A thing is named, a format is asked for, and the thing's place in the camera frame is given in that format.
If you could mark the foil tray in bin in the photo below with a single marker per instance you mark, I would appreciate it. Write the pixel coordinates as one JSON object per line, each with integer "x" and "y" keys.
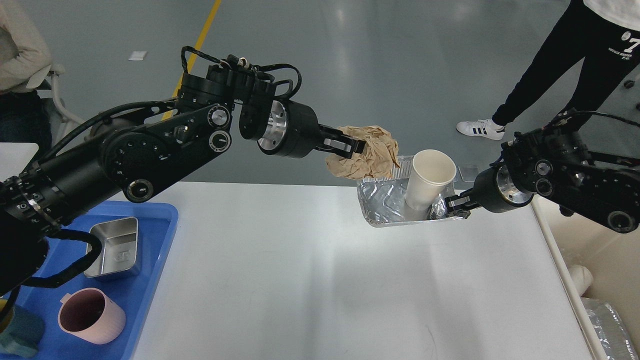
{"x": 610, "y": 330}

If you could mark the white wheeled rack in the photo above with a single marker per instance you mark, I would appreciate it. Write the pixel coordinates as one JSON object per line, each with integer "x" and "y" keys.
{"x": 630, "y": 83}

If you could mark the person in beige sweater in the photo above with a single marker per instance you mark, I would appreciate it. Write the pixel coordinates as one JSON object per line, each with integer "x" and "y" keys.
{"x": 23, "y": 52}

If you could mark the white paper cup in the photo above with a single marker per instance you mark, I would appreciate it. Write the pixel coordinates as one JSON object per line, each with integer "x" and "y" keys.
{"x": 431, "y": 171}

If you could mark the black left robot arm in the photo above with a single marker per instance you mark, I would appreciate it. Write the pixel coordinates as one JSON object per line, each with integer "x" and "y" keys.
{"x": 141, "y": 149}

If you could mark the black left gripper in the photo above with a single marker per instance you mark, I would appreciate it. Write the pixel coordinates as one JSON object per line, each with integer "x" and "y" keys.
{"x": 293, "y": 131}

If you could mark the clear floor plate right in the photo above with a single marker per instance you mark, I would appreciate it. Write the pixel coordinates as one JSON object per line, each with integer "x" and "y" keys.
{"x": 468, "y": 172}

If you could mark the stainless steel rectangular container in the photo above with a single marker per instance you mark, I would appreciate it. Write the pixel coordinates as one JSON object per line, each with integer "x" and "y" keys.
{"x": 120, "y": 255}

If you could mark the white side table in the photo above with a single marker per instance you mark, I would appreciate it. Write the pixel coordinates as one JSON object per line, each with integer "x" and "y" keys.
{"x": 14, "y": 158}

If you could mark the brown paper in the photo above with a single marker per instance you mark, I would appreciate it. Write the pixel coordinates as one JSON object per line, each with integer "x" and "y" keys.
{"x": 378, "y": 160}

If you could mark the white cup in bin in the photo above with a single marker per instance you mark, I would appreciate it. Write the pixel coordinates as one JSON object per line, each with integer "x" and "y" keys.
{"x": 581, "y": 277}

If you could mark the pink mug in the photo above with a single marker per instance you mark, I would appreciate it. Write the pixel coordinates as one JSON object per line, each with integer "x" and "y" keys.
{"x": 89, "y": 314}

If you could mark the aluminium foil tray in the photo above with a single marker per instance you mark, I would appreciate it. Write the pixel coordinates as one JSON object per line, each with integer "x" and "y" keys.
{"x": 382, "y": 199}

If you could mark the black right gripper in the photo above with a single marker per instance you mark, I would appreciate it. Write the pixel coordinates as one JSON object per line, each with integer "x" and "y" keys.
{"x": 494, "y": 190}

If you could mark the white rolling chair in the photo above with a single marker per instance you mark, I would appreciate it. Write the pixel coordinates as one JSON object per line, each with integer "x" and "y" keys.
{"x": 47, "y": 83}

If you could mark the person with white sneakers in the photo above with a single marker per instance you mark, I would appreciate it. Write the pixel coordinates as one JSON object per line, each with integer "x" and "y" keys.
{"x": 602, "y": 34}

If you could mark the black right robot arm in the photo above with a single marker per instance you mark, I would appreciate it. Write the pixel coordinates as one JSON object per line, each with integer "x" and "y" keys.
{"x": 554, "y": 163}

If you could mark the beige plastic bin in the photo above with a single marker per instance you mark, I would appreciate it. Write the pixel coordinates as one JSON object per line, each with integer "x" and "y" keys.
{"x": 612, "y": 259}

